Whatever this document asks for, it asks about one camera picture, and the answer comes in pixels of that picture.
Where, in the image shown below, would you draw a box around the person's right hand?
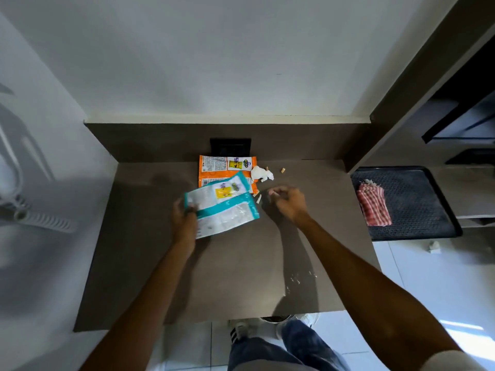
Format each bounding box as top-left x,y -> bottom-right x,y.
268,185 -> 310,224

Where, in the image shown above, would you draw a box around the person's left hand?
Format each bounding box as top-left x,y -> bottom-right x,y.
170,198 -> 199,258

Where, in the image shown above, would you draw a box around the teal and white snack packet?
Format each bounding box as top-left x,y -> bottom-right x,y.
184,172 -> 260,239

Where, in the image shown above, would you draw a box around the person's left forearm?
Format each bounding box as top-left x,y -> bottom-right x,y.
79,243 -> 196,371

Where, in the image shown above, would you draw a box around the person's right forearm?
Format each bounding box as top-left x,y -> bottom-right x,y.
296,213 -> 465,371

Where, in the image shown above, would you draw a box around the crumpled white tissue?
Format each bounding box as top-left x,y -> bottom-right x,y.
251,165 -> 274,183

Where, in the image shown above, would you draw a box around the orange snack packet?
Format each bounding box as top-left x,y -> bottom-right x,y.
199,155 -> 259,196

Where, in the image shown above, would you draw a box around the red checkered cloth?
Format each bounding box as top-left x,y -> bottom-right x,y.
356,179 -> 393,227

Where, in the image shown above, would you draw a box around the person's white right shoe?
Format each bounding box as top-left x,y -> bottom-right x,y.
276,313 -> 321,338

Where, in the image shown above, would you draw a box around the person's white shoe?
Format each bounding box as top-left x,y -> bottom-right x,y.
276,313 -> 321,338
228,320 -> 252,344

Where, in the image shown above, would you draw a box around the black rubber mat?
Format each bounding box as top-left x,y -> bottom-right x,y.
350,166 -> 463,241

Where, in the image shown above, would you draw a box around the person's white left shoe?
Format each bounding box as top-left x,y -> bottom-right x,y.
228,320 -> 252,344

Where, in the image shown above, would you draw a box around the person's blue jeans legs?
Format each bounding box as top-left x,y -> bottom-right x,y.
227,320 -> 350,371

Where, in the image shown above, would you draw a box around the dark brown shelf unit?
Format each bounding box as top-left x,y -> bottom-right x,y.
343,0 -> 495,228

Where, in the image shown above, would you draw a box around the black wall socket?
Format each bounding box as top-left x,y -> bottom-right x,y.
210,138 -> 252,157

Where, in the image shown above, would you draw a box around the white coiled cable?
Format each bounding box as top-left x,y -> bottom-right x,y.
0,123 -> 78,233

